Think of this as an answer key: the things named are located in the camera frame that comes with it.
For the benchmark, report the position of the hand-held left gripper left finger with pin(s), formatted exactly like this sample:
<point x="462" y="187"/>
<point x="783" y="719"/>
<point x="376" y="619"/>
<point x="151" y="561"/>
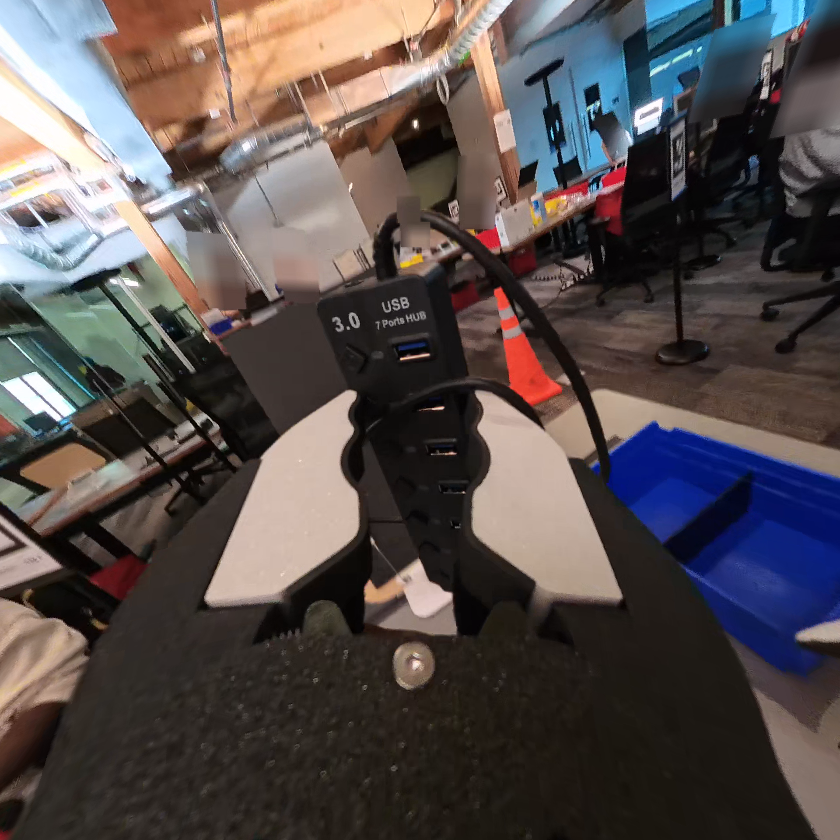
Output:
<point x="289" y="512"/>

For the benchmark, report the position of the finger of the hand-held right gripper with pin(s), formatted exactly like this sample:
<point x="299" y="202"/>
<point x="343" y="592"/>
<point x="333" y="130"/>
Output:
<point x="823" y="638"/>

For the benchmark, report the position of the blue storage bin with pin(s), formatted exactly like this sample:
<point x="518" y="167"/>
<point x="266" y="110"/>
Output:
<point x="754" y="571"/>

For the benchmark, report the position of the black sign stand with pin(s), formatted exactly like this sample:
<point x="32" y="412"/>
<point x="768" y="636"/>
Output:
<point x="679" y="295"/>

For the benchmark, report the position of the orange traffic cone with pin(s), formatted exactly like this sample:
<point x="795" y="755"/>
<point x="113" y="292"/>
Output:
<point x="522" y="367"/>

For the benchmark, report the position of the grey desk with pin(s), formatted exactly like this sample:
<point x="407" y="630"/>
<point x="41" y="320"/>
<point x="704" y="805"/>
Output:
<point x="689" y="420"/>

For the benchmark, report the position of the metal ventilation duct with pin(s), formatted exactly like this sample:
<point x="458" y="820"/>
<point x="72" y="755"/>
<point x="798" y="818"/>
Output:
<point x="394" y="85"/>

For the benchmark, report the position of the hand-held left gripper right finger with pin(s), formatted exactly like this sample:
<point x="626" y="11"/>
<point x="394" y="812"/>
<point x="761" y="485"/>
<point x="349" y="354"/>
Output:
<point x="544" y="518"/>

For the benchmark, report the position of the black office chair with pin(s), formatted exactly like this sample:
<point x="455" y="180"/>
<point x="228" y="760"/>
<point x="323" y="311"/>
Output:
<point x="807" y="262"/>
<point x="640" y="197"/>

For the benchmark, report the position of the black bin divider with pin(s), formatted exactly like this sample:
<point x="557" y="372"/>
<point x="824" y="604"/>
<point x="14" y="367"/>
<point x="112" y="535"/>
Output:
<point x="712" y="522"/>

